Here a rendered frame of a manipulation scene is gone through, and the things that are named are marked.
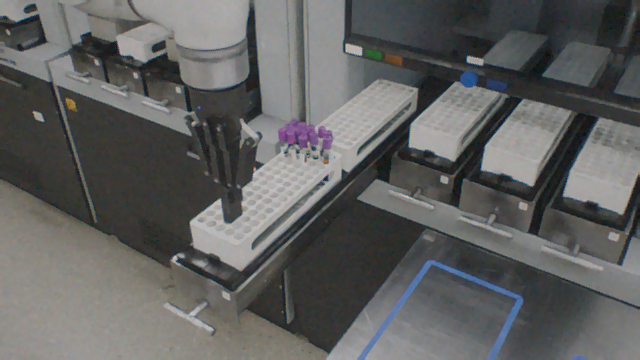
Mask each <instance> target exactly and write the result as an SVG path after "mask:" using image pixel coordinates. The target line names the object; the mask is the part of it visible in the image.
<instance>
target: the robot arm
mask: <svg viewBox="0 0 640 360"><path fill-rule="evenodd" d="M56 1H58V2H59V3H61V4H64V5H68V6H70V7H72V8H74V9H76V10H78V11H81V12H83V13H87V14H90V15H94V16H99V17H103V18H116V19H123V20H131V21H149V22H153V23H155V24H157V25H159V26H162V27H163V28H165V29H166V30H169V31H173V35H174V39H175V49H176V51H177V56H178V63H179V69H180V75H181V78H182V80H183V81H184V82H185V83H186V84H188V89H189V95H190V102H191V106H192V108H193V109H194V110H195V111H193V112H192V113H190V114H188V115H187V116H185V117H184V118H183V120H184V122H185V123H186V125H187V127H188V128H189V130H190V132H191V135H192V138H193V141H194V144H195V147H196V150H197V153H198V156H199V159H200V162H201V164H202V166H203V169H204V172H205V174H206V175H207V176H213V177H214V180H215V182H216V183H217V186H218V197H219V199H220V203H221V209H222V217H223V221H225V222H228V223H229V224H232V223H233V222H234V221H235V220H236V219H238V218H239V217H240V216H241V215H243V209H242V201H243V191H242V189H243V188H244V187H245V186H247V185H248V184H249V183H251V182H252V181H253V176H254V169H255V163H256V157H257V150H258V145H259V143H260V142H261V140H262V132H260V131H257V132H254V131H253V130H252V129H251V128H250V127H249V126H248V120H247V118H246V116H245V113H244V108H245V105H246V101H247V97H246V86H245V79H246V78H247V77H248V75H249V60H248V49H247V44H248V39H247V36H246V27H247V20H248V16H249V0H56ZM241 134H242V138H241ZM240 143H241V144H242V146H241V149H240ZM210 164H212V165H211V166H210Z"/></svg>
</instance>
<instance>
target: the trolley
mask: <svg viewBox="0 0 640 360"><path fill-rule="evenodd" d="M324 360H640V310H637V309H635V308H632V307H630V306H627V305H624V304H622V303H619V302H616V301H614V300H611V299H609V298H606V297H603V296H601V295H599V294H596V293H594V292H591V291H588V290H586V289H583V288H581V287H578V286H575V285H573V284H570V283H567V282H565V281H562V280H560V279H557V278H554V277H552V276H549V275H546V274H544V273H541V272H539V271H536V270H534V269H532V268H529V267H526V266H524V265H521V264H519V263H516V262H513V261H511V260H508V259H505V258H503V257H500V256H498V255H495V254H492V253H490V252H487V251H484V250H480V249H478V248H475V247H472V246H470V245H467V244H464V243H462V242H459V241H457V240H454V239H451V238H449V237H446V236H443V235H441V234H438V233H436V232H433V231H431V230H429V229H426V230H425V231H424V232H423V234H422V235H421V236H420V237H419V239H418V240H417V241H416V243H415V244H414V245H413V246H412V247H411V248H410V249H409V251H408V252H407V253H406V254H405V256H404V257H403V258H402V260H401V261H400V262H399V264H398V265H397V266H396V267H395V269H394V270H393V271H392V273H391V274H390V275H389V278H388V279H387V280H386V282H385V283H384V284H383V285H382V287H381V288H380V289H379V290H378V291H377V292H376V293H375V295H374V296H373V297H372V299H371V300H370V301H369V302H368V304H367V305H366V306H365V308H364V309H363V310H362V311H361V313H360V314H359V315H358V317H357V318H356V319H355V320H354V322H353V323H352V324H351V326H350V327H349V328H348V329H347V332H346V333H345V335H343V336H342V337H341V339H340V340H339V341H338V343H337V344H336V345H335V346H334V348H333V349H332V350H331V352H330V353H329V354H328V355H327V357H326V358H325V359H324Z"/></svg>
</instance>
